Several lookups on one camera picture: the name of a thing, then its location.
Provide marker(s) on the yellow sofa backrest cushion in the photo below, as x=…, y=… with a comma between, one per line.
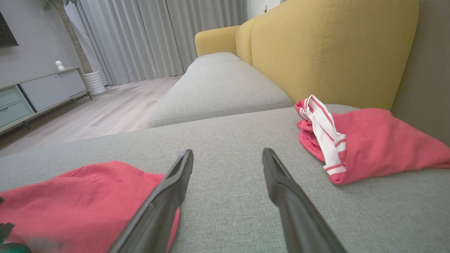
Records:
x=334, y=45
x=244, y=38

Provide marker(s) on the yellow sofa armrest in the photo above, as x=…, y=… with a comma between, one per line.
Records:
x=214, y=38

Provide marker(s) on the grey pleated curtains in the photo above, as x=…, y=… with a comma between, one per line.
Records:
x=147, y=35

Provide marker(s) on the grey green tv cabinet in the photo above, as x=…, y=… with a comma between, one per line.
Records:
x=45, y=91

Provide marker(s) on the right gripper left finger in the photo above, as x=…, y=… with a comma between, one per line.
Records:
x=154, y=225

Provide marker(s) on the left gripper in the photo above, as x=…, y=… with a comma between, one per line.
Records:
x=10, y=248

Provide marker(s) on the grey sofa seat cushion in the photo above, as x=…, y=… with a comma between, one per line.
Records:
x=218, y=91
x=214, y=58

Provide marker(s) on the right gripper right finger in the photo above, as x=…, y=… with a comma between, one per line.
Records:
x=302, y=228

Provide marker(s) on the small white figurine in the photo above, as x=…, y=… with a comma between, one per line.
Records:
x=59, y=66

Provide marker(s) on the large grey sofa ottoman cushion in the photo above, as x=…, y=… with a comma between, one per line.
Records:
x=228, y=140

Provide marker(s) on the white ribbed plant pot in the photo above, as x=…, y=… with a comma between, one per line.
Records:
x=95, y=82

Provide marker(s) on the red garment striped white waistband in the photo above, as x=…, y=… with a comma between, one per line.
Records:
x=379, y=140

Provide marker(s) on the indoor tree plant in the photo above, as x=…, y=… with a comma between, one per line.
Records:
x=72, y=35

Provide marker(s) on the red garment white hem trim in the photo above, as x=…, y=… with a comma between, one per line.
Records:
x=70, y=203

